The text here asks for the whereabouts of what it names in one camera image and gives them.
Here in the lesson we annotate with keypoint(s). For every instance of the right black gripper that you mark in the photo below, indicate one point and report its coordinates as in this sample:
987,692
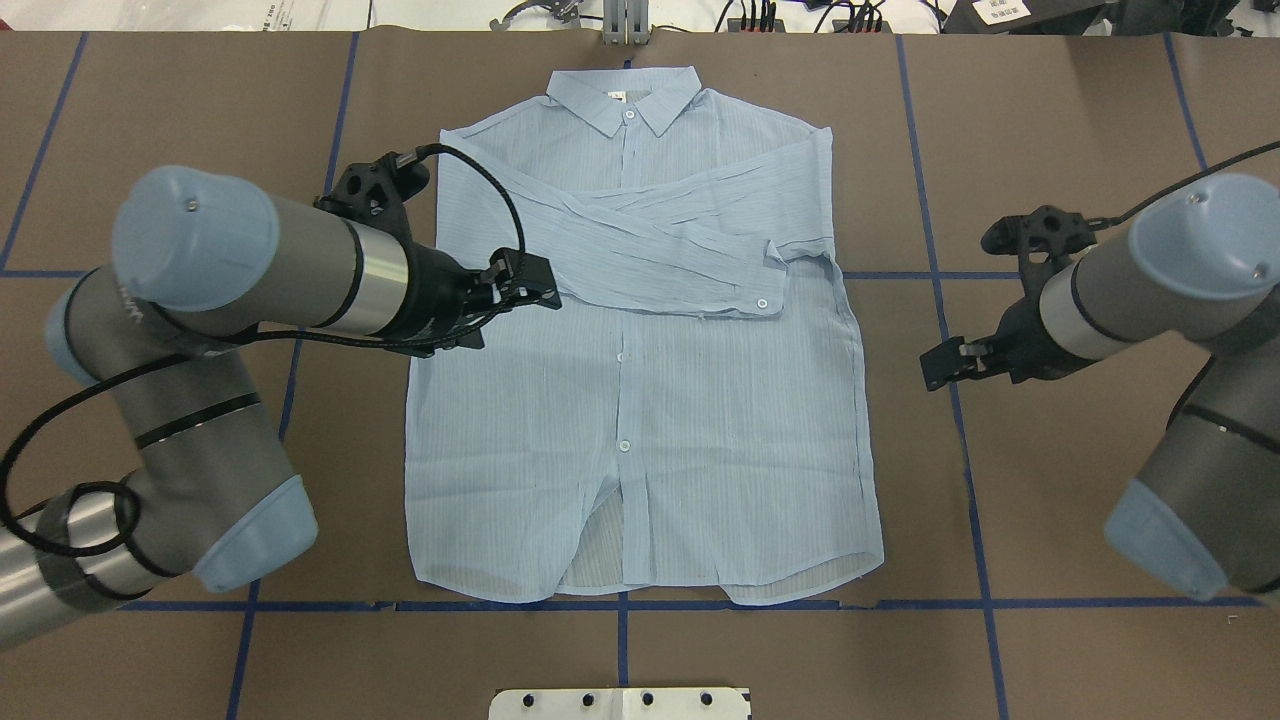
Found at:
1019,339

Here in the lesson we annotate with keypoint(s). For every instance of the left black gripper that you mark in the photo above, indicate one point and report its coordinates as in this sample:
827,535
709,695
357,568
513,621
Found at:
436,291

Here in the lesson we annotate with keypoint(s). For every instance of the light blue button shirt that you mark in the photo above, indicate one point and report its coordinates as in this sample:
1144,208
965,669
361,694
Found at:
695,415

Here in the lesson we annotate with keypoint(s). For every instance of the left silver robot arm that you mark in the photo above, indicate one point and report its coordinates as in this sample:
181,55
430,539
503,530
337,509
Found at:
201,266

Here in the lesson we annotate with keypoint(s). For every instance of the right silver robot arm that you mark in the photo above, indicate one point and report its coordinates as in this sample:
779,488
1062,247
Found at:
1198,263

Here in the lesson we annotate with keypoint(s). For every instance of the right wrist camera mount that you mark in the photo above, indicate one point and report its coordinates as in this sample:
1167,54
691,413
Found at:
1048,235

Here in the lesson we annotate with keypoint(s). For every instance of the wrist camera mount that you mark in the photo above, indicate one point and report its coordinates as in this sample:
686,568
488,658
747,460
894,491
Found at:
1048,235
374,194

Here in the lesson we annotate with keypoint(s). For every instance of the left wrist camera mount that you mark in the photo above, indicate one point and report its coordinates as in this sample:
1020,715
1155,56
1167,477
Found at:
374,194

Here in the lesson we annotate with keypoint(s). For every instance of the aluminium frame post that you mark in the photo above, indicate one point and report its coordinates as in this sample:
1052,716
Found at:
626,22

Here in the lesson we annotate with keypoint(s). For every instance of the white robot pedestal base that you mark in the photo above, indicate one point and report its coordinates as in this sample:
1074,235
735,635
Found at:
623,703

